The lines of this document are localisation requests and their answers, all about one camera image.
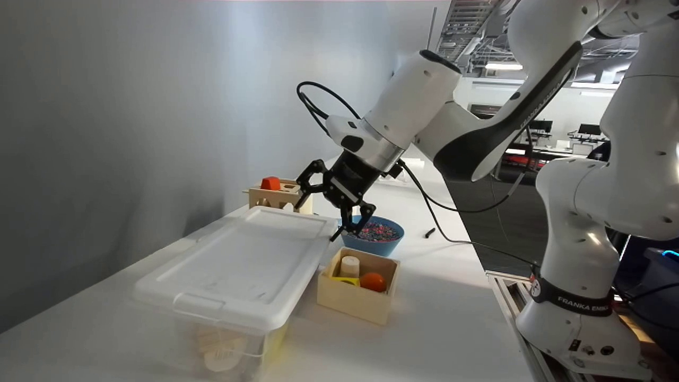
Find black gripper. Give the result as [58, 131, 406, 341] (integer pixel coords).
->
[292, 149, 390, 243]

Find white plastic lid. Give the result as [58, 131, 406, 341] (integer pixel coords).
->
[132, 203, 338, 335]

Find robot base stand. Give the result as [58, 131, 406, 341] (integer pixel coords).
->
[491, 272, 679, 382]

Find blue bowl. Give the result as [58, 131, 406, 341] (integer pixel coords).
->
[340, 214, 408, 258]

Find colourful beads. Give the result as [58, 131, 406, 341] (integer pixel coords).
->
[356, 218, 400, 242]

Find wooden shape sorter box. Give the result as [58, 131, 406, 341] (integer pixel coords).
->
[246, 175, 316, 215]

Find white wooden cylinder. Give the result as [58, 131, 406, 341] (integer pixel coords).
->
[340, 254, 361, 280]

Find orange ball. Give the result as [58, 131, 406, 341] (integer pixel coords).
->
[358, 269, 388, 295]

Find open wooden box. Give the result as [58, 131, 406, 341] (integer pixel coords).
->
[316, 245, 402, 327]

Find white round disc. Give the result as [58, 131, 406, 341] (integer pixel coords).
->
[196, 330, 250, 376]

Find transparent plastic container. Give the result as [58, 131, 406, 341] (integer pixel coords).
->
[167, 304, 292, 380]

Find ceiling light strip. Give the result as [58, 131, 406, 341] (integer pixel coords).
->
[483, 58, 526, 72]

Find black hanging cable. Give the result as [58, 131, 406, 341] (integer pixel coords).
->
[396, 160, 543, 278]

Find black looping arm cable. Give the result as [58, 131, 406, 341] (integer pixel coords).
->
[295, 78, 365, 137]

